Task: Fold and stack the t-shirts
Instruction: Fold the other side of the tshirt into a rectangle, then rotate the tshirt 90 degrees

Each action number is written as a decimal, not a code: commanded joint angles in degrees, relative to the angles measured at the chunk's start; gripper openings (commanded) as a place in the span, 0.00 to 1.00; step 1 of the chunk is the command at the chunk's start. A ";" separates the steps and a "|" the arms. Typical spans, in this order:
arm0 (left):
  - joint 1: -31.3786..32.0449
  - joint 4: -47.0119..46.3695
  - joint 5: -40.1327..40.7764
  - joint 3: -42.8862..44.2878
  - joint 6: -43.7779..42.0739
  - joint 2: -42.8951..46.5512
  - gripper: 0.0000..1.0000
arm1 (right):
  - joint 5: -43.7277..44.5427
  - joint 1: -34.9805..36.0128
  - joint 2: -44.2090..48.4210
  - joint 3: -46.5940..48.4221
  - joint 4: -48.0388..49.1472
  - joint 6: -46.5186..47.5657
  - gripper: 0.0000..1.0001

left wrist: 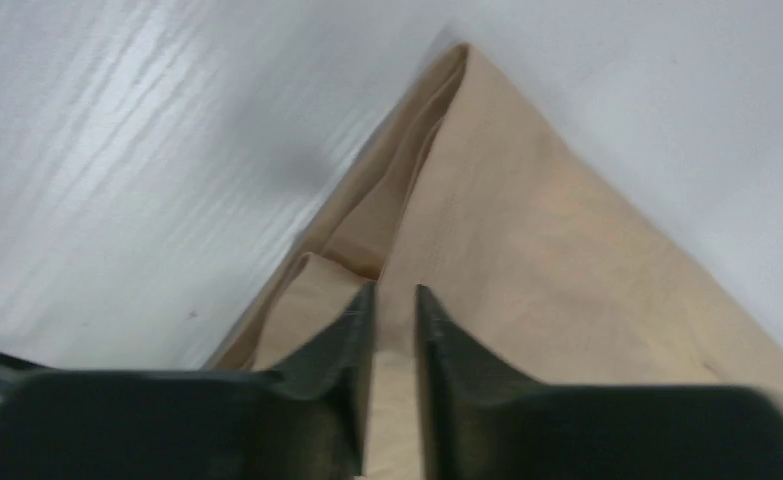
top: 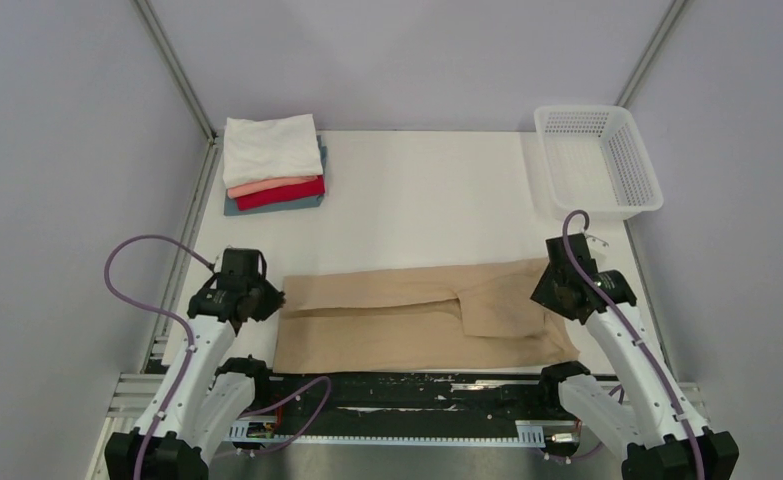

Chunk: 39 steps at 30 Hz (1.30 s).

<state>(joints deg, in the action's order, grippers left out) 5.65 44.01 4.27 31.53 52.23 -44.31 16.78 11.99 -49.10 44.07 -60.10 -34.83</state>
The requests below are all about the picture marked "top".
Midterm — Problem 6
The blue-grey folded t shirt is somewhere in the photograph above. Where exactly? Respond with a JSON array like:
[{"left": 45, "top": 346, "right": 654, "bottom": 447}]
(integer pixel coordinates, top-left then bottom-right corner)
[{"left": 223, "top": 135, "right": 329, "bottom": 218}]

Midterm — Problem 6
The white plastic basket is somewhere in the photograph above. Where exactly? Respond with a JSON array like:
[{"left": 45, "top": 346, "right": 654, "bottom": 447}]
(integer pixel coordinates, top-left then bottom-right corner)
[{"left": 534, "top": 105, "right": 664, "bottom": 221}]

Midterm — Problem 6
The aluminium frame post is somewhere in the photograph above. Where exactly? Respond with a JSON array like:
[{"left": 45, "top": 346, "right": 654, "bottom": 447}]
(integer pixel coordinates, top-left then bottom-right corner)
[
  {"left": 615, "top": 0, "right": 691, "bottom": 109},
  {"left": 131, "top": 0, "right": 217, "bottom": 143}
]

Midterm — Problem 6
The pink folded t shirt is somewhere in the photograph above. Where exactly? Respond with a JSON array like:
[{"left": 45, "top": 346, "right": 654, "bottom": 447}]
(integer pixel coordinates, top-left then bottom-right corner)
[{"left": 226, "top": 176, "right": 317, "bottom": 199}]

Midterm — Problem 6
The slotted grey cable duct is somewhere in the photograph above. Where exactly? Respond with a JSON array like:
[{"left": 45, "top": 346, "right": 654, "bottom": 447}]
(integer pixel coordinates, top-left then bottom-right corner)
[{"left": 228, "top": 423, "right": 545, "bottom": 448}]

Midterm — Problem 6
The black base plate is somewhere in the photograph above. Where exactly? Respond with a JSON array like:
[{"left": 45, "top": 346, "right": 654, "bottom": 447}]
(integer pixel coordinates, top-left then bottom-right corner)
[{"left": 239, "top": 372, "right": 581, "bottom": 440}]

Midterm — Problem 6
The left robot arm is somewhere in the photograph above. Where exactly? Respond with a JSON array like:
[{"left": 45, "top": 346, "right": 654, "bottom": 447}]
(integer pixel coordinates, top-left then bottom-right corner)
[{"left": 104, "top": 248, "right": 285, "bottom": 479}]

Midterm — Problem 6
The red folded t shirt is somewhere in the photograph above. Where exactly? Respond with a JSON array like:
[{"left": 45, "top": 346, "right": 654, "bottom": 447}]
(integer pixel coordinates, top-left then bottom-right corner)
[{"left": 235, "top": 175, "right": 326, "bottom": 211}]

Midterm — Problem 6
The beige t shirt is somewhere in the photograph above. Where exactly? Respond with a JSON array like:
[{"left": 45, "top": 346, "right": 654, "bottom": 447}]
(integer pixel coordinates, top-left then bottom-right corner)
[{"left": 273, "top": 258, "right": 580, "bottom": 374}]

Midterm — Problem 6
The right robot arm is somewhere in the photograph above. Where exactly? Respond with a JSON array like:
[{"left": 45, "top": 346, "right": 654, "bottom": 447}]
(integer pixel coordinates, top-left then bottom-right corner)
[{"left": 531, "top": 234, "right": 740, "bottom": 479}]

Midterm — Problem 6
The right aluminium frame post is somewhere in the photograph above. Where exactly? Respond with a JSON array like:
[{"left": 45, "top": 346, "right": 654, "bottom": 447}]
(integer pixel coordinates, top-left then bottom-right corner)
[{"left": 615, "top": 0, "right": 691, "bottom": 109}]

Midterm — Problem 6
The left aluminium frame post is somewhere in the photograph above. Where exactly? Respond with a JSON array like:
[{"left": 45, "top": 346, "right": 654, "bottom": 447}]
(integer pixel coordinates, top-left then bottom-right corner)
[{"left": 131, "top": 0, "right": 217, "bottom": 143}]

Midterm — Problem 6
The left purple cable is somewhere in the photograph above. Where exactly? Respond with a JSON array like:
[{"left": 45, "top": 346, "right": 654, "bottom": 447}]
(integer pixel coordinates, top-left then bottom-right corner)
[{"left": 104, "top": 235, "right": 217, "bottom": 480}]

